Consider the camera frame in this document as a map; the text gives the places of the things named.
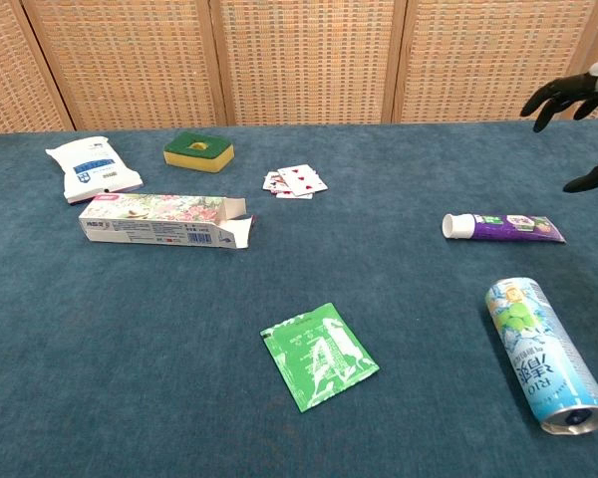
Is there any purple toothpaste tube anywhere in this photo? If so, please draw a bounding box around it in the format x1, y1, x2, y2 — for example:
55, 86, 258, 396
442, 212, 567, 245

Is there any floral toothpaste carton box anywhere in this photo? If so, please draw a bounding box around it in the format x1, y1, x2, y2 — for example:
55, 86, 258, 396
78, 192, 257, 250

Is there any light blue drink can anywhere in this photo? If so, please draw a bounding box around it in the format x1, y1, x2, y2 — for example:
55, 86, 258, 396
484, 277, 598, 437

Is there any playing card with red hearts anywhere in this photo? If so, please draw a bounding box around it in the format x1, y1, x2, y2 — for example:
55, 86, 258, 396
277, 163, 329, 197

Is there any green sachet packet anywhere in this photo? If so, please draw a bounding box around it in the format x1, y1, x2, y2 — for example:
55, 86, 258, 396
259, 302, 382, 413

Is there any yellow green sponge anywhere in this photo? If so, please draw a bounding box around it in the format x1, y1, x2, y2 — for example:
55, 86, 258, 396
162, 130, 235, 174

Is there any white wet wipes packet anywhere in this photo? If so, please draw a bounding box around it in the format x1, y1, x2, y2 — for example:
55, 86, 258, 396
44, 135, 145, 205

